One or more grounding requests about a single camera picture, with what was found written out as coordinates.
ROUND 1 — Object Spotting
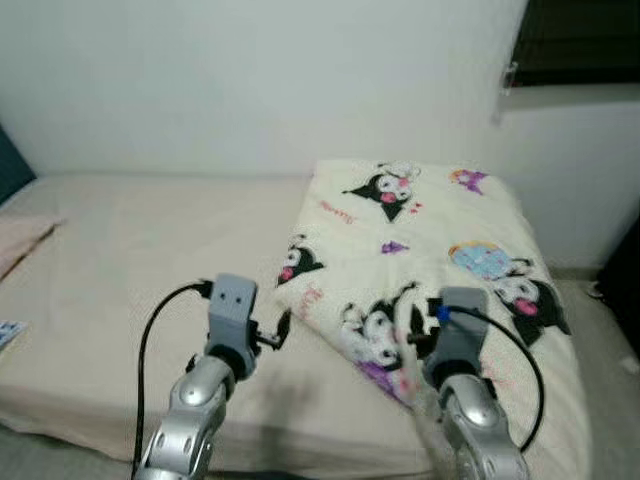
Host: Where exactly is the cream cartoon print blanket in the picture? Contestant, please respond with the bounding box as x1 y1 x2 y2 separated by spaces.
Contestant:
272 158 591 480

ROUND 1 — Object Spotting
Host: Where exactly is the white book blue lettering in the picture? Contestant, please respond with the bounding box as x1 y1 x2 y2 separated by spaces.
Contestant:
0 320 26 351

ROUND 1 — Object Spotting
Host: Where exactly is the cream sheeted mattress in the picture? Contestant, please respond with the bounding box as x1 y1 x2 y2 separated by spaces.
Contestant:
0 175 561 476

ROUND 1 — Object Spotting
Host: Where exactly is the black furniture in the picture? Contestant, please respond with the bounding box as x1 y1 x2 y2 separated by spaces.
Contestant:
595 228 640 331

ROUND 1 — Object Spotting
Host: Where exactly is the blue upholstered headboard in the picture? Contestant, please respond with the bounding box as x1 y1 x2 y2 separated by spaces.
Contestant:
0 125 39 206

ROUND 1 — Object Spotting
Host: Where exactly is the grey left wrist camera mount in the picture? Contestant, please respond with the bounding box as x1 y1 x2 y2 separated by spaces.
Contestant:
205 275 259 356

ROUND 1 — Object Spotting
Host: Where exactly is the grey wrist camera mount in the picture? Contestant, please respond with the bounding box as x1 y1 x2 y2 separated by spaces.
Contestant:
205 275 259 356
425 288 489 386

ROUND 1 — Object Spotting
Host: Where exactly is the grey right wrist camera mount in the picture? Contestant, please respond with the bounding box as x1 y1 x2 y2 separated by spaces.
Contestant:
425 288 489 386

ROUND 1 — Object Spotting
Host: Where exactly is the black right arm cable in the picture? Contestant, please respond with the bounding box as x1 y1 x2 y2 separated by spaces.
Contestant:
435 305 546 456

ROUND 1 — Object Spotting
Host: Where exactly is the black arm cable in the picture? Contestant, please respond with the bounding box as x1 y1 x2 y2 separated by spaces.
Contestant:
435 305 546 456
130 283 213 471

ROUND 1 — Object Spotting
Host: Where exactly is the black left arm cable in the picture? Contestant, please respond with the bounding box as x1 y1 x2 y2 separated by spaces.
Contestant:
130 283 213 471

